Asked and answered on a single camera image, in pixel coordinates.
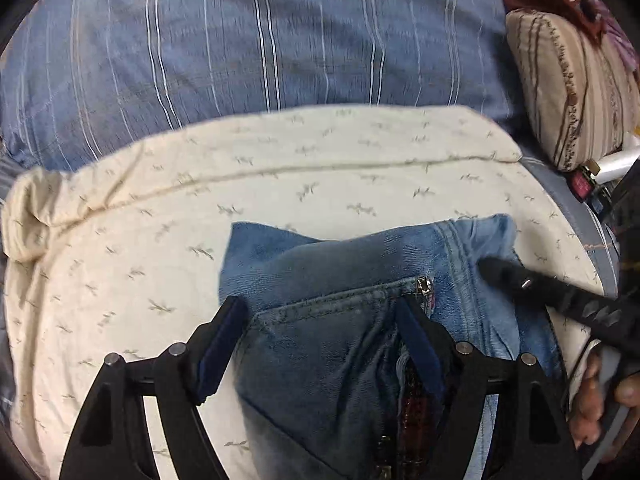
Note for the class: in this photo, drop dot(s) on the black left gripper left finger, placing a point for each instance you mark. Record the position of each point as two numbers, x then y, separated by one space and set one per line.
132 404

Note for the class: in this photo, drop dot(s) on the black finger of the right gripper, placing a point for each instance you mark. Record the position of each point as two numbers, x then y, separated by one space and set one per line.
539 290

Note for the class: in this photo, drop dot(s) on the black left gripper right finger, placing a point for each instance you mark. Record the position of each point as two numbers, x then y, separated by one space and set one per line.
465 415

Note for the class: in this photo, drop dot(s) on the blue denim jeans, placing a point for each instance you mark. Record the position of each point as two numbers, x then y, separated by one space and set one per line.
320 371

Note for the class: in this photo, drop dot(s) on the person's right hand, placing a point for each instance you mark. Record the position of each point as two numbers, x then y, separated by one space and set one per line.
587 408

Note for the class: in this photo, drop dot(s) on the grey-blue bed sheet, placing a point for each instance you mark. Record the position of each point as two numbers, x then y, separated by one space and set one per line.
597 239

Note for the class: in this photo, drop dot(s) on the red small box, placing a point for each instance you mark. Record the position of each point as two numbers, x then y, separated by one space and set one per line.
582 183

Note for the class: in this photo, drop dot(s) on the white plastic roll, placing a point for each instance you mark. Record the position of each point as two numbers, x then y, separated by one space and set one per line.
613 166

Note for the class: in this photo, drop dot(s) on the cream leaf-print blanket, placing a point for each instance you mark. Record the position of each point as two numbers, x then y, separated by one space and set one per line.
124 254

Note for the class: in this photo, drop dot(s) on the beige striped pillow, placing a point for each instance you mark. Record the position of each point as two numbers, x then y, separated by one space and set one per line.
581 100

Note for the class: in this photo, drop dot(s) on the purple cloth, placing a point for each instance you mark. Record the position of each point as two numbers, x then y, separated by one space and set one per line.
618 37

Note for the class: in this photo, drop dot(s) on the blue plaid large pillow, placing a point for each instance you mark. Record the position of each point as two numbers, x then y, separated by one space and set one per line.
80 79

